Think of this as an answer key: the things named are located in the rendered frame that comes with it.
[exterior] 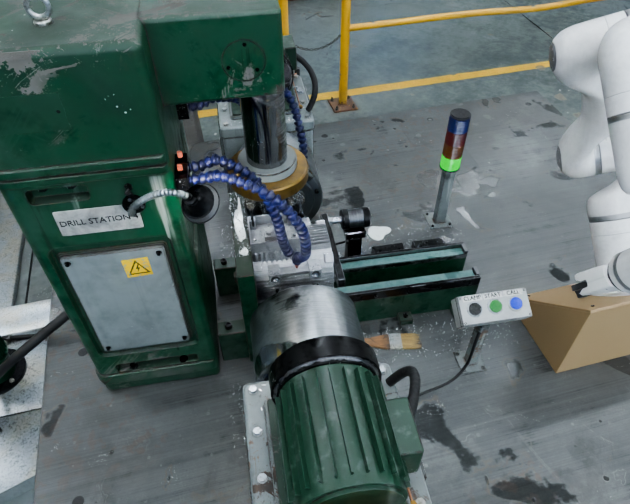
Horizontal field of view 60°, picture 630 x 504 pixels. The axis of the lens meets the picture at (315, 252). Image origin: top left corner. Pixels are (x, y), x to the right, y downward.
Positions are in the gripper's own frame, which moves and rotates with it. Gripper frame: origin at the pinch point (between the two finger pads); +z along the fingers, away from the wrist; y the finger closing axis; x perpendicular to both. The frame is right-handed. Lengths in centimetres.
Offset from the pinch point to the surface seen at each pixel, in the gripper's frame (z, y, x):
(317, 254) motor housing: 18, 55, -20
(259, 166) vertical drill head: -6, 67, -35
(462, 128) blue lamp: 24, 7, -53
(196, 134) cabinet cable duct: 215, 98, -162
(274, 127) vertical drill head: -14, 64, -39
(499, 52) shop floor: 257, -145, -230
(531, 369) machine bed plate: 30.6, 1.6, 15.4
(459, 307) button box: 8.9, 25.4, -1.0
